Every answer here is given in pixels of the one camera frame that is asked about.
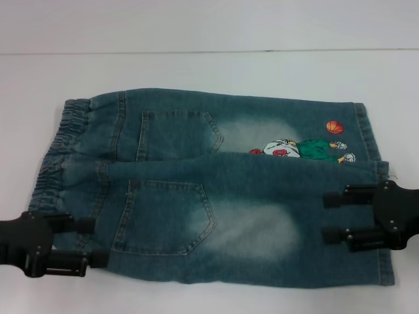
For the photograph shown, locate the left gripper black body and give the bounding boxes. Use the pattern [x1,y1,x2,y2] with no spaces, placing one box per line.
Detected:
[0,211,57,276]

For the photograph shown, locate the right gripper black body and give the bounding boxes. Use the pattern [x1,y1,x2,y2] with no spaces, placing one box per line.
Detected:
[373,181,419,252]

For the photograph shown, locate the blue denim shorts with cartoon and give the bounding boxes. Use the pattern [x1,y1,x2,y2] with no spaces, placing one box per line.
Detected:
[27,86,391,300]

